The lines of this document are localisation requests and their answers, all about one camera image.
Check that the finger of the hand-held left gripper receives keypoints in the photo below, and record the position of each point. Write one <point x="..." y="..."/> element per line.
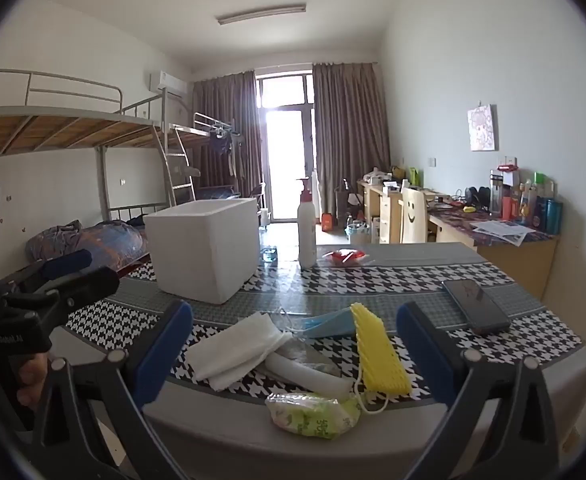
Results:
<point x="68" y="261"/>
<point x="83" y="282"/>

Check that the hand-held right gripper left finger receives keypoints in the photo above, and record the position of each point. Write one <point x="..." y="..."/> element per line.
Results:
<point x="168" y="345"/>

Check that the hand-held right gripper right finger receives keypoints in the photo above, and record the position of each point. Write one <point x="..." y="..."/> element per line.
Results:
<point x="423" y="350"/>

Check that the pale grey towel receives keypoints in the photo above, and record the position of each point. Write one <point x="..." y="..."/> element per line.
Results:
<point x="233" y="350"/>

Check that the white foam box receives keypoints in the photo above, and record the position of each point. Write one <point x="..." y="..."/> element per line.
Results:
<point x="198" y="250"/>

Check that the white plastic bottle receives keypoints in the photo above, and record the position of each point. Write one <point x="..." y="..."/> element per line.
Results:
<point x="303" y="372"/>

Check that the green white tissue pack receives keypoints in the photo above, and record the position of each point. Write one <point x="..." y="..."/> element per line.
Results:
<point x="313" y="415"/>

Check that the person's left hand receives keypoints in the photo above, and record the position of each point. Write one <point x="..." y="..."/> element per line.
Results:
<point x="30" y="375"/>

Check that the patterned blue quilt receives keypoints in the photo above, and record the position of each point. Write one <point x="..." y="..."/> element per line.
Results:
<point x="98" y="242"/>

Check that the black smartphone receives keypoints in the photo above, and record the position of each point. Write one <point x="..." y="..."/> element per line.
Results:
<point x="475" y="305"/>

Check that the houndstooth tablecloth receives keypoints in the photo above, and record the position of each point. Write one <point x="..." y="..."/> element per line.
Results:
<point x="373" y="285"/>

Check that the clear plastic bag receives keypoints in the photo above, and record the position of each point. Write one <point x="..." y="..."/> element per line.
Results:
<point x="313" y="355"/>

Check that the red snack packet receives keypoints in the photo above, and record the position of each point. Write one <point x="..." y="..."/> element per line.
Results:
<point x="345" y="257"/>

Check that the wooden desk with patterned top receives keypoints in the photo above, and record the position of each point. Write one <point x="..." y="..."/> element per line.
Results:
<point x="518" y="260"/>

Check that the wooden desk with drawers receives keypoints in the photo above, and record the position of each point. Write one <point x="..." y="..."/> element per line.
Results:
<point x="388" y="220"/>

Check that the wooden smiley face chair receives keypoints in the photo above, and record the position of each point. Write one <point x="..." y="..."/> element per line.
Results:
<point x="413" y="215"/>

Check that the printed papers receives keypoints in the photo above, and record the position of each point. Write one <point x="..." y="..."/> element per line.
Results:
<point x="503" y="232"/>

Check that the large metal bunk bed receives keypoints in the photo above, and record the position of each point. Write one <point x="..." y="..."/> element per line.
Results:
<point x="48" y="120"/>

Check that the metal bed ladder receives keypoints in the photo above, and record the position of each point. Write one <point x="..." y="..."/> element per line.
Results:
<point x="175" y="156"/>

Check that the orange floor bag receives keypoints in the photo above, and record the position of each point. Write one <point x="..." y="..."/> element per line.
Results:
<point x="328" y="222"/>

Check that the dark blue plaid bedding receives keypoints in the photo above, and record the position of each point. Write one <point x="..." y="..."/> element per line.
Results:
<point x="218" y="192"/>

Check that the white pump lotion bottle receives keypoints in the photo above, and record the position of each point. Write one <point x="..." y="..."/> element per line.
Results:
<point x="306" y="230"/>

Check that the folding hand cart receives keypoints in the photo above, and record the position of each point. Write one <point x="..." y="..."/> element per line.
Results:
<point x="345" y="200"/>

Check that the black folding chair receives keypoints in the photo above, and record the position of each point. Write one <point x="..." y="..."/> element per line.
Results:
<point x="257" y="200"/>

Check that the green paper bag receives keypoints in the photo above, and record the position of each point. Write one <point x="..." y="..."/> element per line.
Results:
<point x="414" y="176"/>

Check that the white desk box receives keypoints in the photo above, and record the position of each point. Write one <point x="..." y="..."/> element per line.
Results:
<point x="378" y="177"/>

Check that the row of toiletry bottles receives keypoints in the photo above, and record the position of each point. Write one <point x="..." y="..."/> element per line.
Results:
<point x="528" y="205"/>

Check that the small metal bunk bed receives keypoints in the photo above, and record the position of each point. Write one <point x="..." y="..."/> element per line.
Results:
<point x="198" y="132"/>

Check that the hanging dark clothes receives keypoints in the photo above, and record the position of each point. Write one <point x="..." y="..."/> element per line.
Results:
<point x="223" y="150"/>

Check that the white air conditioner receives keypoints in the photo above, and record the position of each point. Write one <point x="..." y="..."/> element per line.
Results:
<point x="168" y="82"/>

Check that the narrow brown curtain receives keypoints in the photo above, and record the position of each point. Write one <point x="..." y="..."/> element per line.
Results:
<point x="223" y="105"/>

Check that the glass balcony door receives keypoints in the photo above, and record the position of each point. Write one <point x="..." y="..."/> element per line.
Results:
<point x="288" y="160"/>

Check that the wide brown curtain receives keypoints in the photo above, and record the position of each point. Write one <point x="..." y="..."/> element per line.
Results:
<point x="348" y="125"/>

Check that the ceiling tube light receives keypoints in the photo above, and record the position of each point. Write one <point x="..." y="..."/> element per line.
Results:
<point x="260" y="14"/>

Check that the white wall socket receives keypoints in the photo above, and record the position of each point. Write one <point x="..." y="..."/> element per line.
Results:
<point x="507" y="161"/>

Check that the pink wall poster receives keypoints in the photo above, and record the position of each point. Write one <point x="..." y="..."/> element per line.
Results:
<point x="482" y="127"/>

